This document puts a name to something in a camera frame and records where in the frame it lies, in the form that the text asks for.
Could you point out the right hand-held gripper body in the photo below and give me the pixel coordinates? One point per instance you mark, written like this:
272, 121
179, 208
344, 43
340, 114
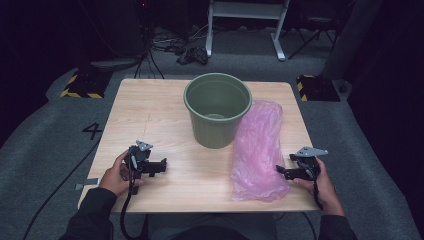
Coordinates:
308, 166

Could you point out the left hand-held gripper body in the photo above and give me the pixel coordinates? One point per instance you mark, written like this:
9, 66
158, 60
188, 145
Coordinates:
140, 158

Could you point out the pink plastic trash bag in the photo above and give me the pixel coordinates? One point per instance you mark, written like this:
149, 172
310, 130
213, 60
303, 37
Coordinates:
256, 156

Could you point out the green plastic trash bin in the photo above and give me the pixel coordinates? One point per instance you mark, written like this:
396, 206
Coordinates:
213, 133

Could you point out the person's right hand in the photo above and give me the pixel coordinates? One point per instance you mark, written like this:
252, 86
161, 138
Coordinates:
325, 190

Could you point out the person's left hand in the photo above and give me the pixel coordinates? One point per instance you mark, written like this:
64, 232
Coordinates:
115, 178

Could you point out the grey tape strip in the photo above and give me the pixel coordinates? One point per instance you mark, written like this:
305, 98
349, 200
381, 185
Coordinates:
87, 183

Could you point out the black yellow striped base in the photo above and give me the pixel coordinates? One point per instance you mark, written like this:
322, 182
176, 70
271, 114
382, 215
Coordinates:
85, 85
318, 88

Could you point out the grey stand base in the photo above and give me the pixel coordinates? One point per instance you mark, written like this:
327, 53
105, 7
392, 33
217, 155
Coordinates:
113, 64

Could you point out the black folding chair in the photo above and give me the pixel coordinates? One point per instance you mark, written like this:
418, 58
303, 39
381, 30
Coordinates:
311, 31

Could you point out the grey curtain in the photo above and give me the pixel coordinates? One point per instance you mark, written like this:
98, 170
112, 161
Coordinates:
353, 36

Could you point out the white metal stand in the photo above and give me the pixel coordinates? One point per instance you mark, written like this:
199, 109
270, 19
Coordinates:
245, 10

